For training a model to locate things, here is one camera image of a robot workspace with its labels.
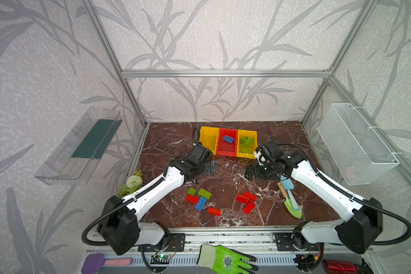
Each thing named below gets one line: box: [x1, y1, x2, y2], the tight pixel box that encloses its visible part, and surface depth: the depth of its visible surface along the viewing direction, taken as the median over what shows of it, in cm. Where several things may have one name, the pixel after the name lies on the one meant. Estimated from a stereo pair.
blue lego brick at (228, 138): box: [223, 134, 235, 144], surface depth 111 cm
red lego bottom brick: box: [207, 206, 223, 217], surface depth 82 cm
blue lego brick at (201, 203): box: [195, 196, 208, 212], surface depth 84 cm
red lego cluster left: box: [236, 193, 251, 205], surface depth 86 cm
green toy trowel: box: [276, 181, 302, 220], surface depth 85 cm
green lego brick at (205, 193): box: [198, 187, 212, 201], surface depth 89 cm
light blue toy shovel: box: [280, 174, 300, 212], surface depth 86 cm
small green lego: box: [187, 187, 197, 196], surface depth 89 cm
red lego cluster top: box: [244, 190, 258, 202], surface depth 87 cm
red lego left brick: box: [186, 194, 200, 205], surface depth 86 cm
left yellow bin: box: [199, 126, 220, 156], surface depth 114 cm
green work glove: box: [196, 244, 259, 274], surface depth 70 cm
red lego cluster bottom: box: [243, 200, 256, 216], surface depth 84 cm
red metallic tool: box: [321, 259, 360, 274], surface depth 68 cm
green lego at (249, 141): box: [244, 137, 255, 147], surface depth 107 cm
